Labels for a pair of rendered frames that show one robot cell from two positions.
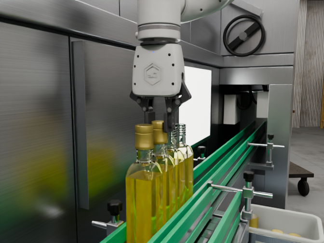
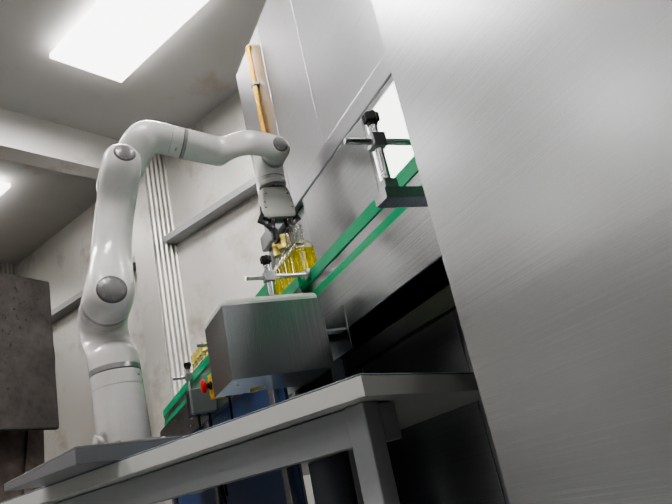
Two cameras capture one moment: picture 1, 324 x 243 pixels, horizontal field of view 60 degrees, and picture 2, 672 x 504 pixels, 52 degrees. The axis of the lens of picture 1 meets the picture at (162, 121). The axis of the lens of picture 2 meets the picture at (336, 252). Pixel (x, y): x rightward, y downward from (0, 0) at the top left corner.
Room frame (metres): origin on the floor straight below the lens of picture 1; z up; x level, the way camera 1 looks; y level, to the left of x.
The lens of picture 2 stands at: (1.84, -1.39, 0.58)
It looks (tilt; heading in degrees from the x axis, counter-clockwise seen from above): 19 degrees up; 128
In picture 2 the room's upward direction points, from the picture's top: 12 degrees counter-clockwise
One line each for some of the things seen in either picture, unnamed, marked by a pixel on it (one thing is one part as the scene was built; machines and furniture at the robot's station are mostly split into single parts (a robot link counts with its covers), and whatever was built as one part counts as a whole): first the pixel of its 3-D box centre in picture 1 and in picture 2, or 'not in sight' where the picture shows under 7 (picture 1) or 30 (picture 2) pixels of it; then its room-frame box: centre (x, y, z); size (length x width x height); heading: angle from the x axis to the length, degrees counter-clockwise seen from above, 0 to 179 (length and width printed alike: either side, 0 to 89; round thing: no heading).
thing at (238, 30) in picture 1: (243, 36); not in sight; (1.52, -0.43, 1.66); 0.21 x 0.05 x 0.21; 64
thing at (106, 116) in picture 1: (171, 110); (376, 179); (0.96, -0.03, 1.32); 0.90 x 0.03 x 0.34; 154
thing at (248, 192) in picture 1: (238, 193); (278, 279); (0.72, -0.21, 1.12); 0.17 x 0.03 x 0.12; 64
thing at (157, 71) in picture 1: (159, 68); (275, 203); (0.57, 0.01, 1.44); 0.10 x 0.07 x 0.11; 64
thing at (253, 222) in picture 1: (252, 222); not in sight; (0.86, -0.30, 0.96); 0.04 x 0.04 x 0.04
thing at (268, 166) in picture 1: (263, 157); (397, 171); (1.30, -0.48, 1.07); 0.17 x 0.05 x 0.23; 64
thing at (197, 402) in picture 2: not in sight; (201, 402); (0.05, 0.04, 0.96); 0.08 x 0.08 x 0.08; 64
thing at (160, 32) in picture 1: (157, 35); (273, 184); (0.57, 0.01, 1.50); 0.09 x 0.08 x 0.03; 64
